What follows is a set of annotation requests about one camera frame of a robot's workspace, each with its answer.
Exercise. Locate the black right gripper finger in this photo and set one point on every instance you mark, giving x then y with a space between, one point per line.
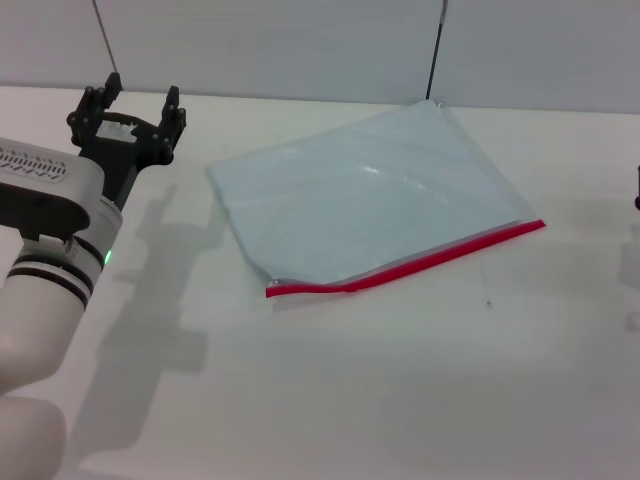
638 202

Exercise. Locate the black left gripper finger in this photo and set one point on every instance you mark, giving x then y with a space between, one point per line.
172 125
87 115

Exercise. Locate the white-black left wrist camera box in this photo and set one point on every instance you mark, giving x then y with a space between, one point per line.
45 190

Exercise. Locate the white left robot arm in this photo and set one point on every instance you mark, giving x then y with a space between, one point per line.
40 310

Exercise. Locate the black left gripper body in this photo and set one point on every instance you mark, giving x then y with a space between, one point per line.
125 155

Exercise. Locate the clear document bag red zipper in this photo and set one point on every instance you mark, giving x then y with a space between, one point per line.
360 200

